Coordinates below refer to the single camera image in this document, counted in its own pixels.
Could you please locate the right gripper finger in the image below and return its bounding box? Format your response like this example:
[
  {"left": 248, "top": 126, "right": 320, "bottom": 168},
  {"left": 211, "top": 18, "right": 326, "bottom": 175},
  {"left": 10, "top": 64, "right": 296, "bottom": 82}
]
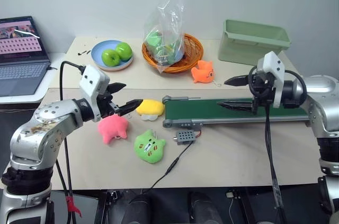
[
  {"left": 223, "top": 75, "right": 251, "bottom": 87},
  {"left": 216, "top": 99, "right": 256, "bottom": 114}
]

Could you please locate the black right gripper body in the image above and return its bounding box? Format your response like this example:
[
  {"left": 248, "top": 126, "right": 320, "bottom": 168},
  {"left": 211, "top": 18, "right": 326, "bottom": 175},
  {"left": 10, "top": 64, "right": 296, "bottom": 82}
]
[{"left": 247, "top": 71, "right": 276, "bottom": 115}]

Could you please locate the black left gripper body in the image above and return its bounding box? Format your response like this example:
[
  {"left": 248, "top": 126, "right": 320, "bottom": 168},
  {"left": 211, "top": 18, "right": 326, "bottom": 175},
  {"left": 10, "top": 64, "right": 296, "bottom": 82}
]
[{"left": 97, "top": 85, "right": 120, "bottom": 119}]

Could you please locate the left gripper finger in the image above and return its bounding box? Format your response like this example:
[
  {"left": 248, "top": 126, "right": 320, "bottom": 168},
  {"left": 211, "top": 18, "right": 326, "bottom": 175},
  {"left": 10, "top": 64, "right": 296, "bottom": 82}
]
[
  {"left": 109, "top": 82, "right": 127, "bottom": 95},
  {"left": 116, "top": 98, "right": 144, "bottom": 117}
]

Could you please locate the green conveyor belt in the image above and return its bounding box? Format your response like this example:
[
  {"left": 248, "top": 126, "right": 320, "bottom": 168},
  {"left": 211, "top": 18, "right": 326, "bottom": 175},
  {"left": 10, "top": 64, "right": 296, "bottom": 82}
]
[{"left": 161, "top": 95, "right": 312, "bottom": 129}]

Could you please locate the yellow plush toy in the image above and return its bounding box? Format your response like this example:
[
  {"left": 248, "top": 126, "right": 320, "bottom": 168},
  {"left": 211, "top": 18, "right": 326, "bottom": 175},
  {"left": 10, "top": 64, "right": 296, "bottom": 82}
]
[{"left": 135, "top": 98, "right": 166, "bottom": 122}]

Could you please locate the pink plush toy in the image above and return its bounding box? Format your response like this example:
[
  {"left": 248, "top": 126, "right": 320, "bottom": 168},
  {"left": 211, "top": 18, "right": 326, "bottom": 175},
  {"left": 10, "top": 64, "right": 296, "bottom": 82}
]
[{"left": 97, "top": 113, "right": 130, "bottom": 146}]

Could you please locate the green apple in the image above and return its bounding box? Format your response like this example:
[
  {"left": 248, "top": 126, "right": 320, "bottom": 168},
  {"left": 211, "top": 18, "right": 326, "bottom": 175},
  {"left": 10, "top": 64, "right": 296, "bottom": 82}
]
[
  {"left": 102, "top": 49, "right": 121, "bottom": 67},
  {"left": 115, "top": 41, "right": 133, "bottom": 61}
]

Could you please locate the pale green plastic bin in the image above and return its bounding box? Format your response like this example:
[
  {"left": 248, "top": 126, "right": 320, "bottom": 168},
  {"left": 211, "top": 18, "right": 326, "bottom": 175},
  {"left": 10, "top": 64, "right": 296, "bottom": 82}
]
[{"left": 217, "top": 19, "right": 292, "bottom": 67}]

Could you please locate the orange plush toy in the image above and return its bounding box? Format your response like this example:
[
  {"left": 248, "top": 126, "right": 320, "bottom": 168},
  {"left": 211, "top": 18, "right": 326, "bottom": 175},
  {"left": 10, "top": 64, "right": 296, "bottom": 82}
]
[{"left": 190, "top": 60, "right": 216, "bottom": 85}]

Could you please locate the light blue plate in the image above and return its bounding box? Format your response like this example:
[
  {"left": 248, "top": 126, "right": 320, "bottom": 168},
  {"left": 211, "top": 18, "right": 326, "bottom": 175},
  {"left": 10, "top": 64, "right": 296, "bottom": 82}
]
[{"left": 91, "top": 39, "right": 135, "bottom": 72}]

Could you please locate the green plush toy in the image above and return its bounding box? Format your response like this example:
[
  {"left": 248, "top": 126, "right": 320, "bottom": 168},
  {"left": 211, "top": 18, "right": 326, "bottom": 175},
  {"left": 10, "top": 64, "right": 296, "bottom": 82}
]
[{"left": 133, "top": 129, "right": 167, "bottom": 165}]

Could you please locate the orange woven basket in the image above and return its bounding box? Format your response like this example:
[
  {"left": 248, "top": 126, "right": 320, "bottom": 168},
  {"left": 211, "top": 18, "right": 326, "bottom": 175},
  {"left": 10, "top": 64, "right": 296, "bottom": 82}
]
[{"left": 141, "top": 33, "right": 205, "bottom": 74}]

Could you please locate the grey perforated control box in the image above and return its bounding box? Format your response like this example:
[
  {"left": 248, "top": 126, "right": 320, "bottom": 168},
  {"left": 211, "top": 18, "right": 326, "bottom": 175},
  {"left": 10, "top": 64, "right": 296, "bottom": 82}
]
[{"left": 173, "top": 130, "right": 197, "bottom": 146}]

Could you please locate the clear plastic bag with toys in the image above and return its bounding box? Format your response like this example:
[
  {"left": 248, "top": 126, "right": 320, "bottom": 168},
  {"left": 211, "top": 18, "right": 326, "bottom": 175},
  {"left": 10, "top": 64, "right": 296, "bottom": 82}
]
[{"left": 142, "top": 0, "right": 186, "bottom": 74}]

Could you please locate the open grey laptop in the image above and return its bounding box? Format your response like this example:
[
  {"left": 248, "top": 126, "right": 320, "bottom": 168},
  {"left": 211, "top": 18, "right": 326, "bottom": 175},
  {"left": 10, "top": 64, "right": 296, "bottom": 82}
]
[{"left": 0, "top": 16, "right": 58, "bottom": 98}]

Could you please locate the dark rounded shape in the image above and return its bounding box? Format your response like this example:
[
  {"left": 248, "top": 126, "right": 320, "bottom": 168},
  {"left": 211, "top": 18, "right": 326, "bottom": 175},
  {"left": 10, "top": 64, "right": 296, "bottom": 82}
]
[
  {"left": 187, "top": 191, "right": 226, "bottom": 224},
  {"left": 126, "top": 193, "right": 155, "bottom": 224}
]

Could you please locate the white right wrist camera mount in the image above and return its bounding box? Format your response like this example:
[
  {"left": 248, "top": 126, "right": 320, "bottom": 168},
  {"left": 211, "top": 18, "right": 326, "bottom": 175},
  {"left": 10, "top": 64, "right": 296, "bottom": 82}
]
[{"left": 257, "top": 51, "right": 287, "bottom": 109}]

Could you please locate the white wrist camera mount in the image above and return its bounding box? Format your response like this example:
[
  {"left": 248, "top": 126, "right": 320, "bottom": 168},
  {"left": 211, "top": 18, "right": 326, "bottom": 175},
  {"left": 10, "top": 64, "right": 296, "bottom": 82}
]
[
  {"left": 257, "top": 51, "right": 287, "bottom": 109},
  {"left": 79, "top": 64, "right": 111, "bottom": 109}
]

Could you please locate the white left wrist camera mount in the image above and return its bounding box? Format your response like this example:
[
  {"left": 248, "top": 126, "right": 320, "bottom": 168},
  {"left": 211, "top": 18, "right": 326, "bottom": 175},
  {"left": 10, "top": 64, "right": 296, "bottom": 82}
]
[{"left": 79, "top": 64, "right": 111, "bottom": 109}]

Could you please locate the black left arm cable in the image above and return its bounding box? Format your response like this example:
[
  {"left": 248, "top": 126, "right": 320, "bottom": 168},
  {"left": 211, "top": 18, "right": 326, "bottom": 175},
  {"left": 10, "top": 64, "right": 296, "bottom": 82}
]
[{"left": 54, "top": 60, "right": 87, "bottom": 224}]

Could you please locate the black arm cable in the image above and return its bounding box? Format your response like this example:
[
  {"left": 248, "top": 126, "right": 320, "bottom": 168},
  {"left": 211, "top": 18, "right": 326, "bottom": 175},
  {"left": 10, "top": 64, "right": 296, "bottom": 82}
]
[
  {"left": 248, "top": 66, "right": 308, "bottom": 224},
  {"left": 54, "top": 60, "right": 87, "bottom": 224}
]

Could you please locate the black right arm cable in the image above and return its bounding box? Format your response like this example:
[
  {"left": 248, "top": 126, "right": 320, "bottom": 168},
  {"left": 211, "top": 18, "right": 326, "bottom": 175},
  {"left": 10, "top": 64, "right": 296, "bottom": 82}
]
[{"left": 248, "top": 66, "right": 308, "bottom": 224}]

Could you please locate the black control box cable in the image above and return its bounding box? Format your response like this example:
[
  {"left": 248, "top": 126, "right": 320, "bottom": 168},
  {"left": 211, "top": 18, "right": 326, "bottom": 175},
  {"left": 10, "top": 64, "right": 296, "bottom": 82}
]
[{"left": 137, "top": 139, "right": 197, "bottom": 196}]

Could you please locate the red tape on cable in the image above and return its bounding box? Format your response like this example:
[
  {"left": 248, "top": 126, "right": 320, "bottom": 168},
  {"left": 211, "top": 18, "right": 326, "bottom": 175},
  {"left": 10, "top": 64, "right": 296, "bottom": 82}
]
[{"left": 66, "top": 195, "right": 82, "bottom": 217}]

